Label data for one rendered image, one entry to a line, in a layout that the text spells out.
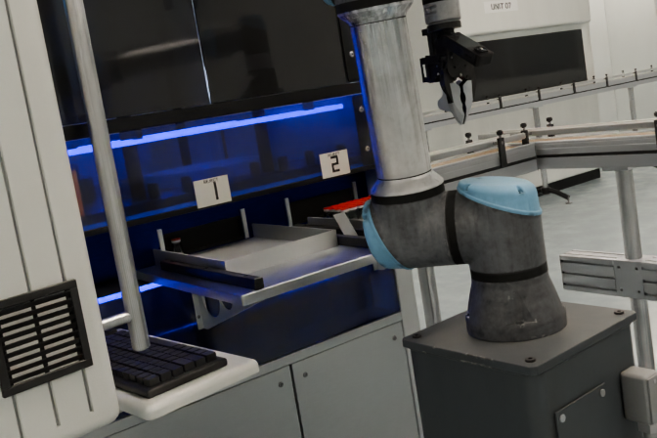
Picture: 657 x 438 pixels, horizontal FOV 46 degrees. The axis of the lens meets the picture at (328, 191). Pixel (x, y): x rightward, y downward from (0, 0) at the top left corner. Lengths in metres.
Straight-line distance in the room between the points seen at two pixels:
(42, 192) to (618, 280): 1.91
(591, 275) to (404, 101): 1.58
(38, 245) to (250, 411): 0.93
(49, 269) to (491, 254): 0.61
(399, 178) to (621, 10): 9.79
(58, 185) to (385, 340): 1.19
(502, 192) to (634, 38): 9.70
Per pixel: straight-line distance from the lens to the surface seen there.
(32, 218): 1.01
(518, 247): 1.14
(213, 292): 1.39
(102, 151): 1.06
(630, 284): 2.53
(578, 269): 2.63
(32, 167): 1.01
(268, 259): 1.48
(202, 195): 1.70
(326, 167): 1.87
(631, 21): 10.80
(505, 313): 1.16
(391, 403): 2.07
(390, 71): 1.14
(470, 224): 1.14
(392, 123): 1.14
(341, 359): 1.94
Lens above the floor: 1.18
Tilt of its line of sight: 7 degrees down
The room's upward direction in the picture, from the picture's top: 9 degrees counter-clockwise
